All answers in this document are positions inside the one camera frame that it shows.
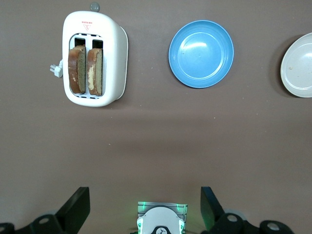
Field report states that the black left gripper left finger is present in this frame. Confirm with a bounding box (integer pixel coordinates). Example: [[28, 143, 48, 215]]
[[0, 186, 91, 234]]

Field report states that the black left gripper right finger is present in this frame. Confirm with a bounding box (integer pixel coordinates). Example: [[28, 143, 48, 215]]
[[200, 186, 293, 234]]

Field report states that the brown bread slice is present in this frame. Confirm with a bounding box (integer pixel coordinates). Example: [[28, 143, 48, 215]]
[[68, 45, 86, 95], [87, 48, 103, 96]]

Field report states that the blue plate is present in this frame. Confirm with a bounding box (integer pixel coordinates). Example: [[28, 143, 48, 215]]
[[168, 19, 234, 89]]

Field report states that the beige plate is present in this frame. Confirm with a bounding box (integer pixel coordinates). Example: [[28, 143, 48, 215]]
[[280, 33, 312, 98]]

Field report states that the white toaster plug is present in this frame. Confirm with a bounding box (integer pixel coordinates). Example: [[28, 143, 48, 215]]
[[50, 59, 63, 78]]

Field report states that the white two-slot toaster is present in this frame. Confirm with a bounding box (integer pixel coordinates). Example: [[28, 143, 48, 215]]
[[62, 1, 129, 108]]

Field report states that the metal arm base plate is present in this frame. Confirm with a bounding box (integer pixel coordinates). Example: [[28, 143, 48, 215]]
[[137, 201, 188, 222]]

